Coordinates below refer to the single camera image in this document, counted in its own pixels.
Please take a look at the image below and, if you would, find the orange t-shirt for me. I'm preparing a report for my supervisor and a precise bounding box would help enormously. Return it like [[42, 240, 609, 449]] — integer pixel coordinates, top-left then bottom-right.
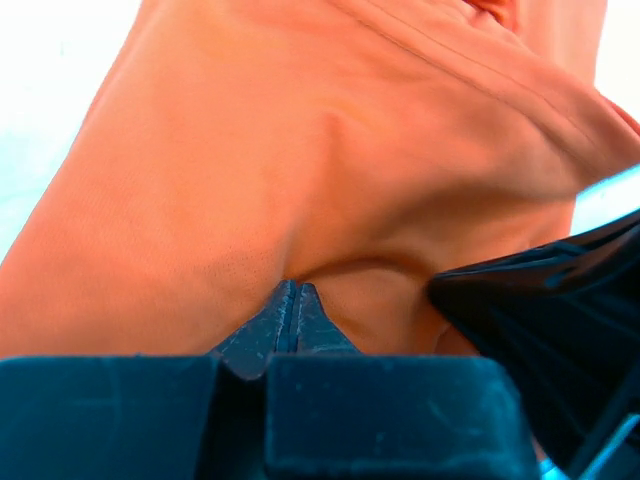
[[1, 1, 639, 357]]

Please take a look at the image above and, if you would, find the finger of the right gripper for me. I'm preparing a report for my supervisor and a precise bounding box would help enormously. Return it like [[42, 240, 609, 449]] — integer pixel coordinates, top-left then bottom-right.
[[428, 213, 639, 479]]

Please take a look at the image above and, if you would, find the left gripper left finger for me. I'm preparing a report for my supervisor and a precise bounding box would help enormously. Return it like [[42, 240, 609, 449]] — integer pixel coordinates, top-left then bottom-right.
[[1, 282, 296, 479]]

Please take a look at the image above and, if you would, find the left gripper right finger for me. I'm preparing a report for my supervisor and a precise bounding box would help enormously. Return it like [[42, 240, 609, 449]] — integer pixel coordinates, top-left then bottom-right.
[[264, 284, 539, 479]]

